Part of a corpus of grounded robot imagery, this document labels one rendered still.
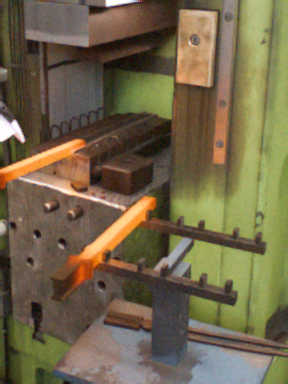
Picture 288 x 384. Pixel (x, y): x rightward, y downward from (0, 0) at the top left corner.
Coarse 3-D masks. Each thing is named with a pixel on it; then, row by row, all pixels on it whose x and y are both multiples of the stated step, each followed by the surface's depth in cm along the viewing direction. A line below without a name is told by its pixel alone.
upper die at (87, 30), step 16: (32, 0) 162; (160, 0) 177; (32, 16) 162; (48, 16) 159; (64, 16) 156; (80, 16) 153; (96, 16) 154; (112, 16) 160; (128, 16) 165; (144, 16) 172; (160, 16) 178; (32, 32) 163; (48, 32) 160; (64, 32) 157; (80, 32) 154; (96, 32) 155; (112, 32) 161; (128, 32) 167; (144, 32) 173
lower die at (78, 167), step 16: (128, 112) 203; (144, 112) 199; (80, 128) 191; (96, 128) 188; (160, 128) 191; (48, 144) 176; (96, 144) 173; (112, 144) 173; (64, 160) 168; (80, 160) 165; (96, 160) 166; (64, 176) 170; (80, 176) 167
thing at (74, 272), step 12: (144, 204) 145; (132, 216) 139; (144, 216) 144; (120, 228) 134; (132, 228) 138; (96, 240) 129; (108, 240) 129; (120, 240) 133; (84, 252) 124; (96, 252) 124; (72, 264) 118; (84, 264) 120; (96, 264) 124; (60, 276) 114; (72, 276) 117; (84, 276) 120; (60, 288) 114; (72, 288) 117; (60, 300) 114
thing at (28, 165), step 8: (64, 144) 168; (72, 144) 168; (80, 144) 170; (48, 152) 162; (56, 152) 162; (64, 152) 164; (24, 160) 156; (32, 160) 156; (40, 160) 157; (48, 160) 160; (8, 168) 151; (16, 168) 151; (24, 168) 153; (32, 168) 155; (0, 176) 145; (8, 176) 149; (16, 176) 151; (0, 184) 146
